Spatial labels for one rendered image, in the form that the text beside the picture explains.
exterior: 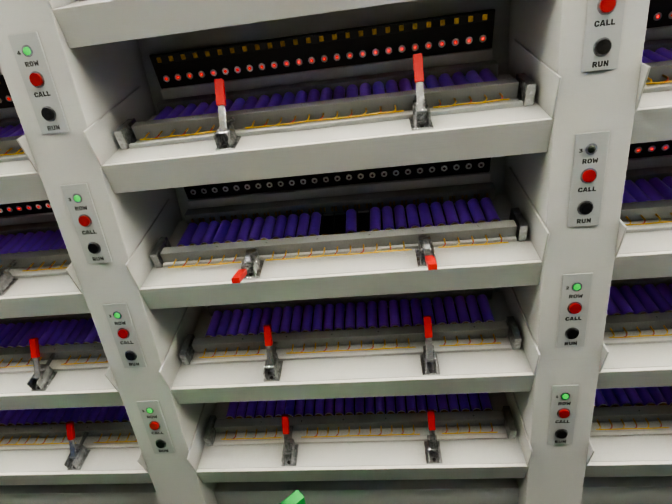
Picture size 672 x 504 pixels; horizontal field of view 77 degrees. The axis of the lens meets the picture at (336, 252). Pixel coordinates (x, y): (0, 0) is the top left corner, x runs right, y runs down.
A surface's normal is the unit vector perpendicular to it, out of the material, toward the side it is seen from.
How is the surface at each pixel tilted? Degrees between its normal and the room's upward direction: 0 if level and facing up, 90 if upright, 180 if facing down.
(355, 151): 107
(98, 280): 90
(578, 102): 90
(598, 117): 90
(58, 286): 17
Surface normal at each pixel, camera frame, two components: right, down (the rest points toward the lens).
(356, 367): -0.13, -0.78
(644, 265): -0.04, 0.62
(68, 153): -0.07, 0.37
